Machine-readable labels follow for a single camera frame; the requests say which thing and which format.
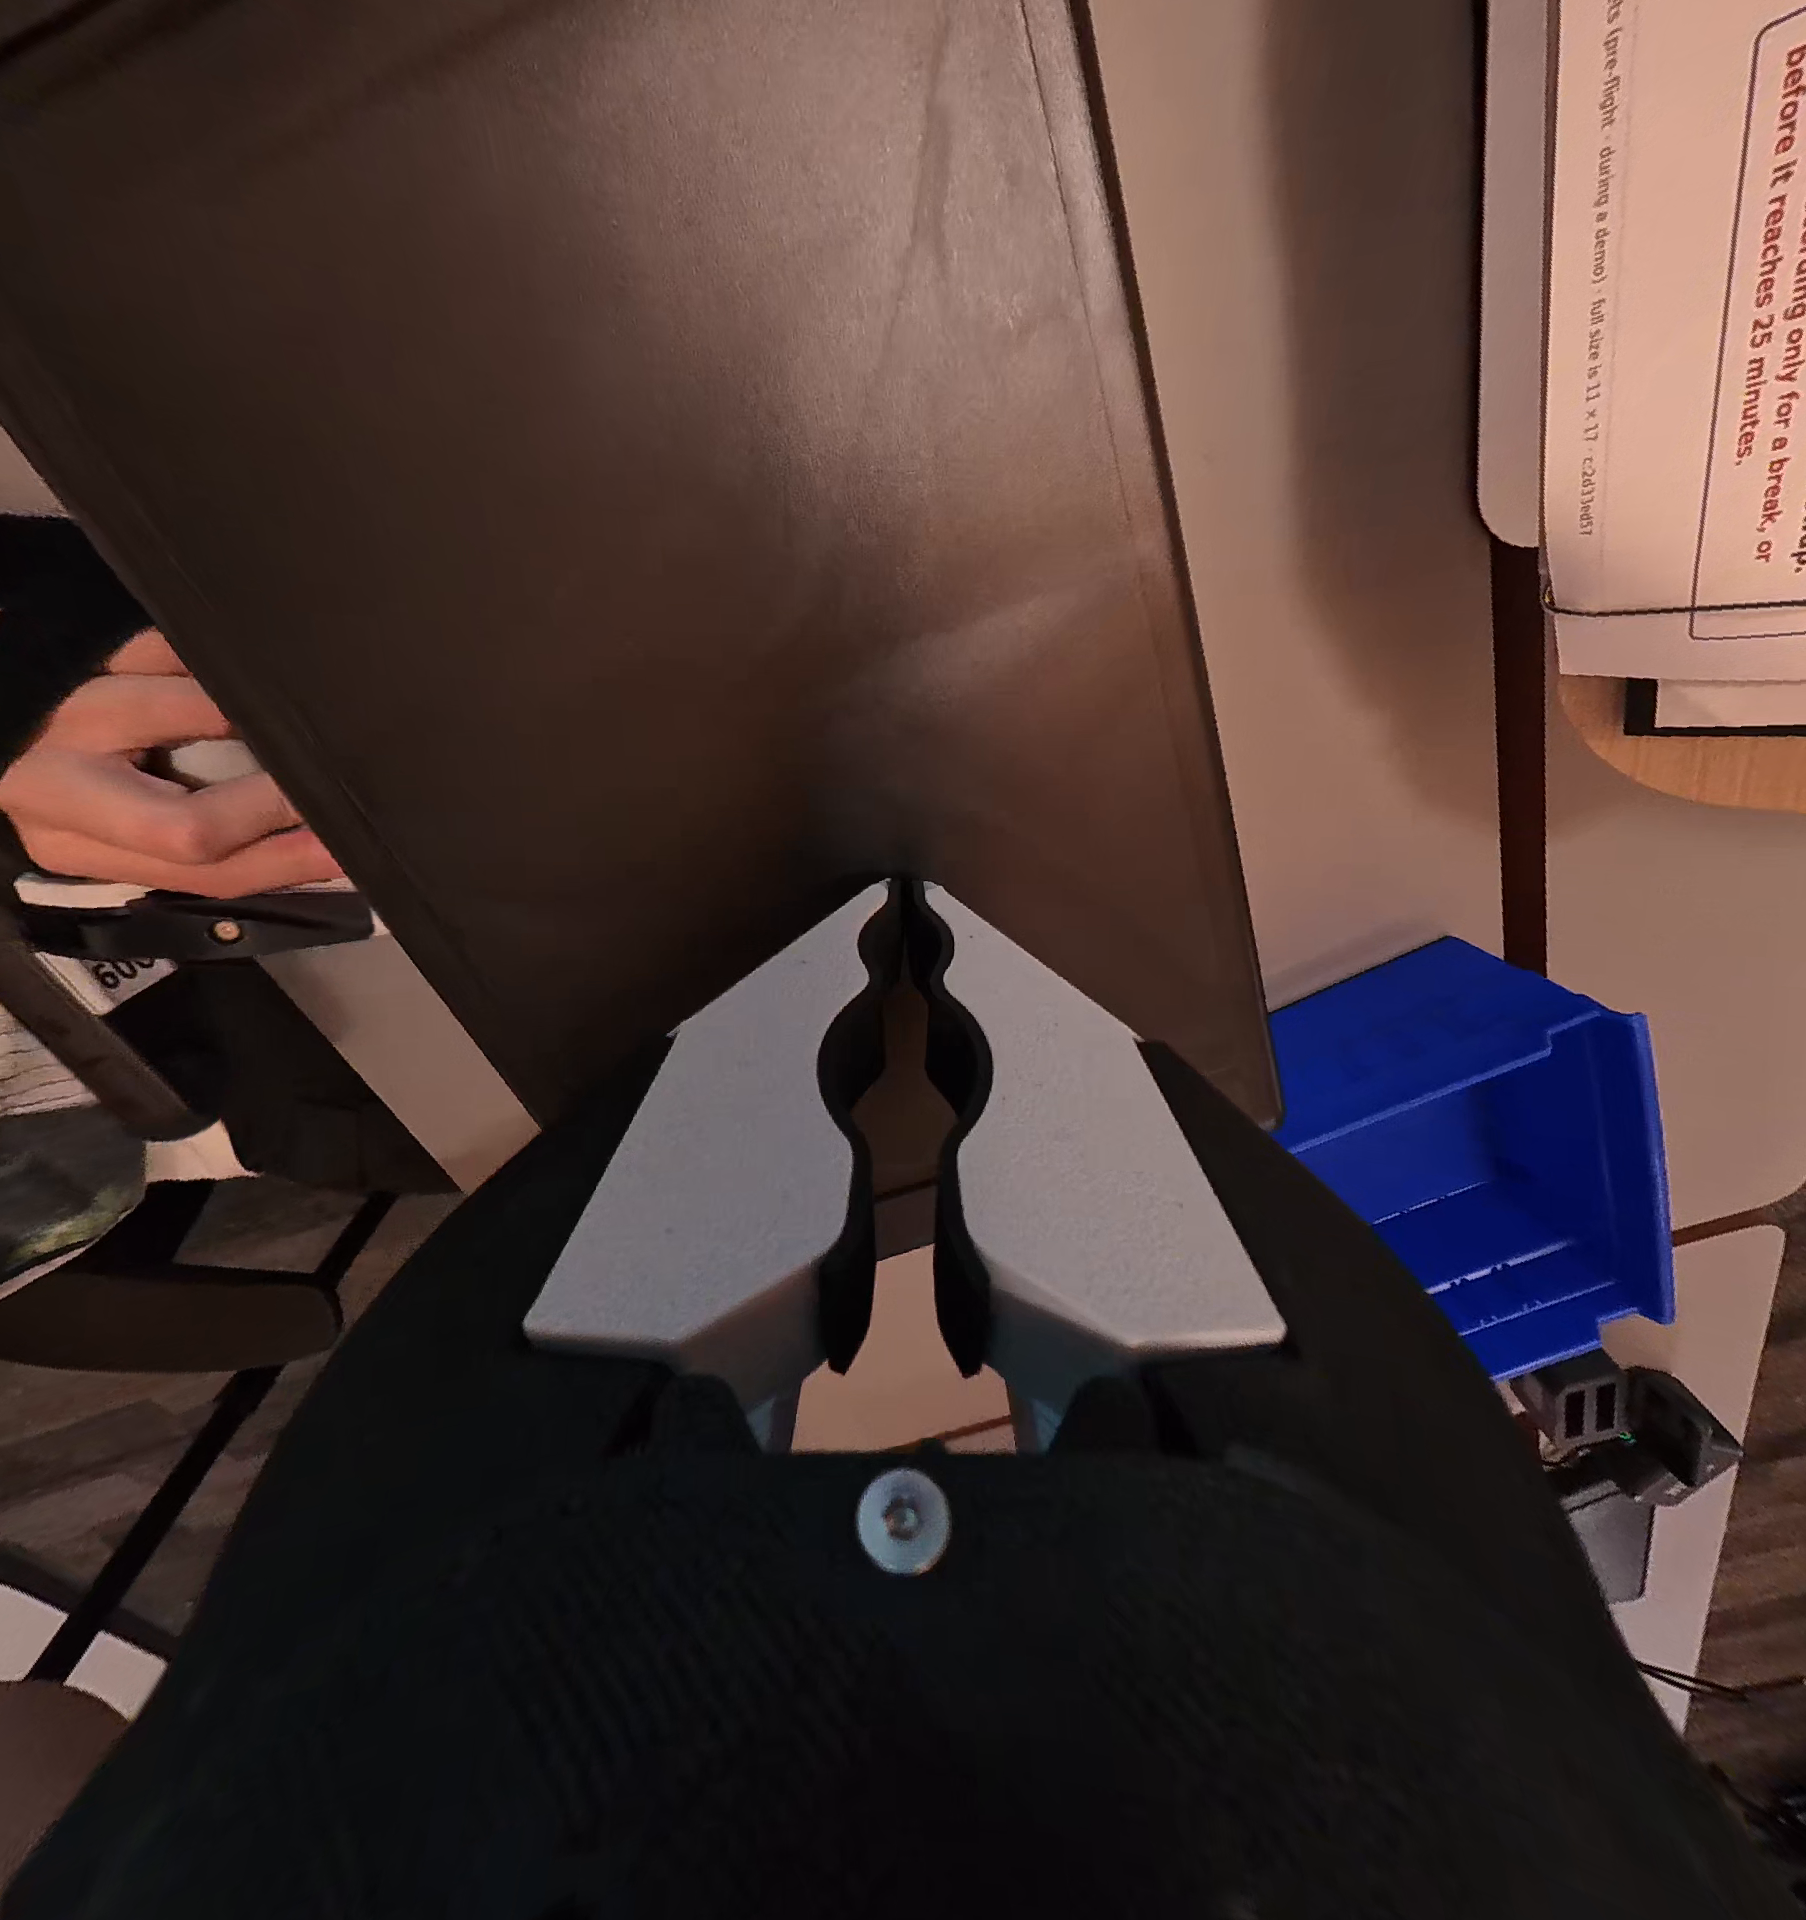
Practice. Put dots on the black drawer cabinet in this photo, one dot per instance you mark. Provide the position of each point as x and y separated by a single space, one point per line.
619 451

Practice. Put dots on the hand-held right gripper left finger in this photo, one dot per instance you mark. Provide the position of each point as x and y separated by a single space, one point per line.
692 1200

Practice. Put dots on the grey desk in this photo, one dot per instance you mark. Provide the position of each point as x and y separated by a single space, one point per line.
1338 451

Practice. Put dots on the grey power box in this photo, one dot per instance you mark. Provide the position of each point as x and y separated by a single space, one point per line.
1609 1545

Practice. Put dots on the person's left hand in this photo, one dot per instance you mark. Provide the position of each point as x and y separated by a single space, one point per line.
109 819

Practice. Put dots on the person's printed white t-shirt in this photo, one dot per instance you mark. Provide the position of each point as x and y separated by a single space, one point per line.
19 1200

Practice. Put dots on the white instruction poster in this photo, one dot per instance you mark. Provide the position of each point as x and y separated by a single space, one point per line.
1639 301

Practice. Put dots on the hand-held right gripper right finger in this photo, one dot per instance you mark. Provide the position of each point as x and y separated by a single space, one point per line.
1113 1200

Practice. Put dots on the black office chair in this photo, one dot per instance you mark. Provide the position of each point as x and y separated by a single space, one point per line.
169 1321

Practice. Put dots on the person's right forearm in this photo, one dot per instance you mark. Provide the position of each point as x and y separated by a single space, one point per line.
19 1815

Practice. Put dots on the black electronic device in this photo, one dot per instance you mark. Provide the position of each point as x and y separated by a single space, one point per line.
1669 1441

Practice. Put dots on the blue plastic bin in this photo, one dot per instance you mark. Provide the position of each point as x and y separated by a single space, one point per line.
1472 1080

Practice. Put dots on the wooden backing board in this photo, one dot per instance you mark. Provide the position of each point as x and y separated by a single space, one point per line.
1742 781

